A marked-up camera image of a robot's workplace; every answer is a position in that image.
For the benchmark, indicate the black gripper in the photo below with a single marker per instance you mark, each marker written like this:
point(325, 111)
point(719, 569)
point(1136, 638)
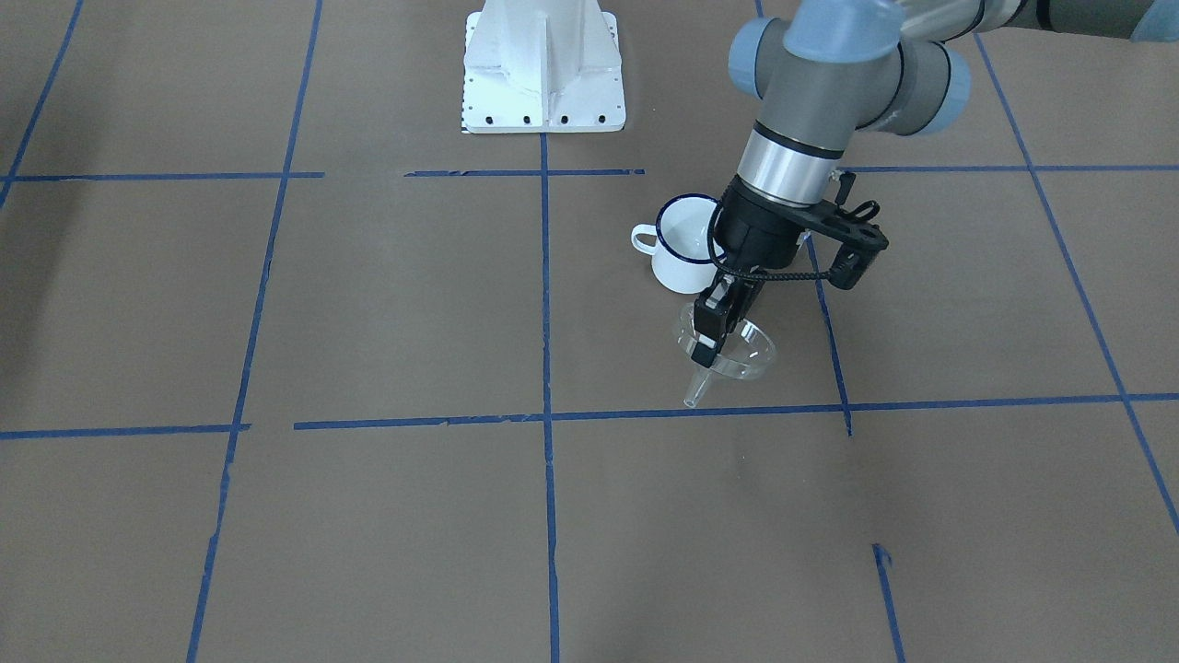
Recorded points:
point(757, 235)

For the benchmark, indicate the clear glass funnel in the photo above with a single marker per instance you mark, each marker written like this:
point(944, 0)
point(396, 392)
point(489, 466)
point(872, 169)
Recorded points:
point(746, 355)

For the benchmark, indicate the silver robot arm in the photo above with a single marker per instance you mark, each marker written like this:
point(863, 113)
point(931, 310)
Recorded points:
point(833, 69)

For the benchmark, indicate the white enamel mug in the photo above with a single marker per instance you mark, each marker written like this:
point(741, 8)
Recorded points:
point(675, 243)

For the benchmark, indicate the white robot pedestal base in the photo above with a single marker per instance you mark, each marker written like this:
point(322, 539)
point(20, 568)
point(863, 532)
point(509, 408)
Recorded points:
point(542, 66)

